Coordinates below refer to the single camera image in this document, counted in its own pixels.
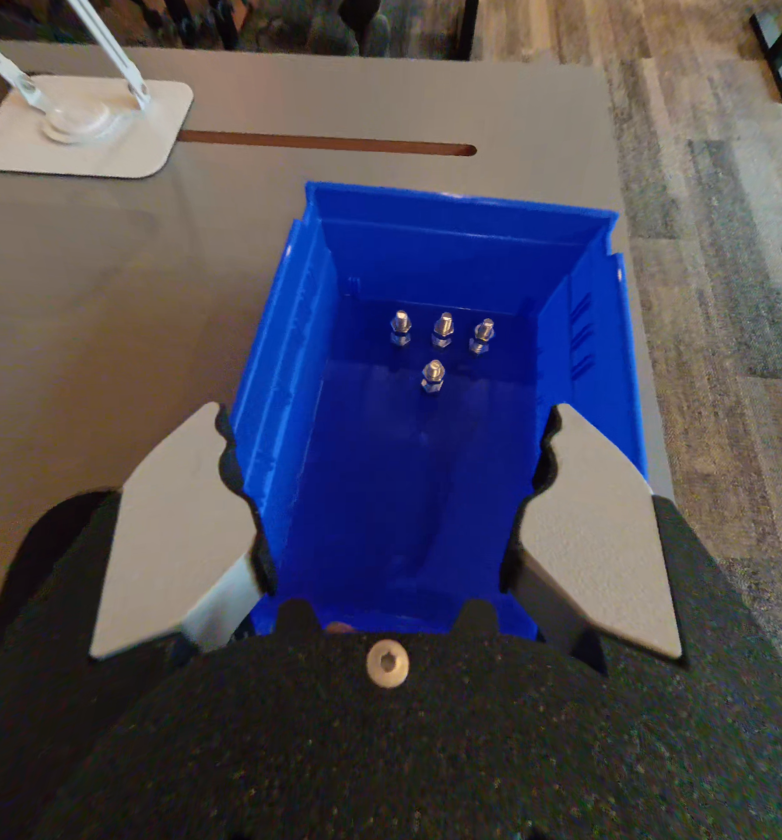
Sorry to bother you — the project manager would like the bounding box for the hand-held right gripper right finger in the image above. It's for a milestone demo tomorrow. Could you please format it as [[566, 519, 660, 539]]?
[[499, 402, 685, 677]]

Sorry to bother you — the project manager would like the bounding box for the blue plastic bin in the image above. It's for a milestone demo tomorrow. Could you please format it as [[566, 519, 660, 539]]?
[[228, 180, 649, 643]]

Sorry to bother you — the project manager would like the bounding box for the white desk stand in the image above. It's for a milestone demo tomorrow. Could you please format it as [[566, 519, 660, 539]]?
[[0, 0, 195, 179]]

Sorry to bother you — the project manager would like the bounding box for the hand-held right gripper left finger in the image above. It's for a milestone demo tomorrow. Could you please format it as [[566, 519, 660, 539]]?
[[88, 400, 279, 660]]

